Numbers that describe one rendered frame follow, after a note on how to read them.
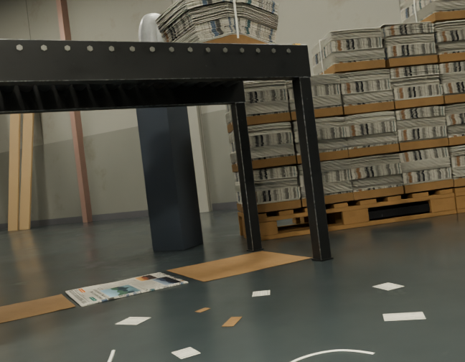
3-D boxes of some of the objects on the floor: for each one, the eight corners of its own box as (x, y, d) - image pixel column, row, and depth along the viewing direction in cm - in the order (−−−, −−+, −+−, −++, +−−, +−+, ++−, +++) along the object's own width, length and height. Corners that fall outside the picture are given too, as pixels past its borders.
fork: (351, 220, 285) (351, 212, 285) (522, 197, 300) (520, 189, 300) (359, 221, 275) (357, 212, 275) (534, 197, 290) (533, 189, 290)
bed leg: (257, 248, 239) (240, 104, 239) (263, 249, 234) (245, 101, 234) (246, 251, 236) (229, 104, 236) (252, 251, 231) (235, 102, 231)
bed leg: (323, 257, 195) (302, 80, 195) (333, 258, 190) (311, 76, 189) (311, 260, 192) (290, 80, 192) (321, 261, 187) (298, 76, 187)
